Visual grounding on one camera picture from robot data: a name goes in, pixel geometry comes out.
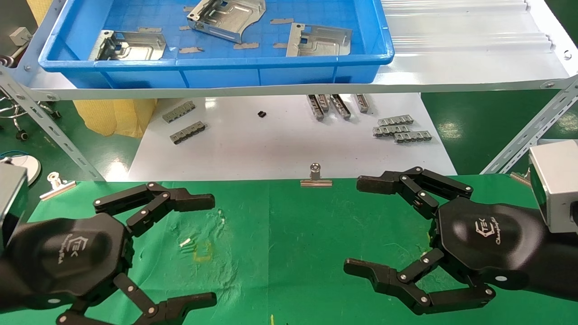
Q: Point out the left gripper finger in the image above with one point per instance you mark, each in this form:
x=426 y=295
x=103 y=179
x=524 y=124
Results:
x=180 y=307
x=180 y=198

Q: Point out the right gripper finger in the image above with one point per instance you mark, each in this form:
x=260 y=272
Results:
x=384 y=276
x=384 y=184

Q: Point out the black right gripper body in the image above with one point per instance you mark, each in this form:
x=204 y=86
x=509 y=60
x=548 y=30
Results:
x=487 y=239

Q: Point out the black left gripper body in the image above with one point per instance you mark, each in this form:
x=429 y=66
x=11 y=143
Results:
x=67 y=253

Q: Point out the bent sheet metal bracket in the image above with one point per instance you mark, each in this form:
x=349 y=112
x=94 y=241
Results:
x=226 y=18
x=135 y=47
x=320 y=43

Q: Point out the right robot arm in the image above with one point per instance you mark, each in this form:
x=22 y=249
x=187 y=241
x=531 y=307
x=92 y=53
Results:
x=560 y=262

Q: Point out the small white tape scrap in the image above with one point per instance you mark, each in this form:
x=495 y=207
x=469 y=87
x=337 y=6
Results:
x=185 y=243

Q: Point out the white round stand base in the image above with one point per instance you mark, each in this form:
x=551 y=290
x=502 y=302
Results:
x=32 y=169

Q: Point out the green table cloth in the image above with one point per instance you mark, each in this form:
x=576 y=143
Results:
x=289 y=253

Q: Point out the yellow plastic bag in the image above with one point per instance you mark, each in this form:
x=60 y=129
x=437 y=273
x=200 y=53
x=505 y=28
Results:
x=113 y=117

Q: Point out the grey perforated angle upright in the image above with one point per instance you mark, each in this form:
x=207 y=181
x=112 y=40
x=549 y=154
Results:
x=528 y=131
x=45 y=124

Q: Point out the chrome wheeled stool base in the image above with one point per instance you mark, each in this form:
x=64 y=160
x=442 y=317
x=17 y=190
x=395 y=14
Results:
x=20 y=113

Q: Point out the blue plastic tray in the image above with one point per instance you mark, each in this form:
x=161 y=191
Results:
x=271 y=74

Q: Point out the white metal shelf board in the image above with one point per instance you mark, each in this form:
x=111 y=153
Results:
x=451 y=45

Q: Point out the small grey box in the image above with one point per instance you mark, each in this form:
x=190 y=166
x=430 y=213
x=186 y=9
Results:
x=20 y=36

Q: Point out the grey slotted metal rail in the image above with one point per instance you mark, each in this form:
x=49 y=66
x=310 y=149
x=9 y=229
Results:
x=362 y=103
x=179 y=112
x=324 y=102
x=413 y=136
x=395 y=120
x=188 y=132
x=315 y=108
x=340 y=106
x=389 y=131

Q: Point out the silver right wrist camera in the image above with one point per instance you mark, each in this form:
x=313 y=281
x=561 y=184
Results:
x=560 y=185

